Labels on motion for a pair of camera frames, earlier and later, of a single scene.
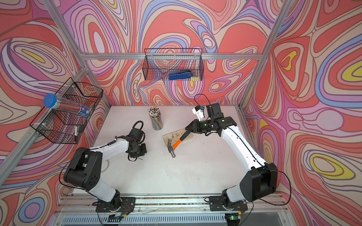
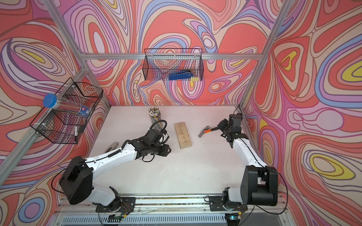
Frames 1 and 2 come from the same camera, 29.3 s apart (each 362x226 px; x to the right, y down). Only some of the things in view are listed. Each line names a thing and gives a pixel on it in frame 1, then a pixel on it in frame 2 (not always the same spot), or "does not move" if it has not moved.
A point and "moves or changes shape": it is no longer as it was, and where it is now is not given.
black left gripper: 144,151 to 165,151
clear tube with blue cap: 50,100 does not move
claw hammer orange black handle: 171,148 moves or changes shape
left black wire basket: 64,121 does not move
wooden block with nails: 176,138 to 184,139
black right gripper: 195,124 to 222,123
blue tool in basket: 181,75 does not move
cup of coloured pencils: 157,123 does not move
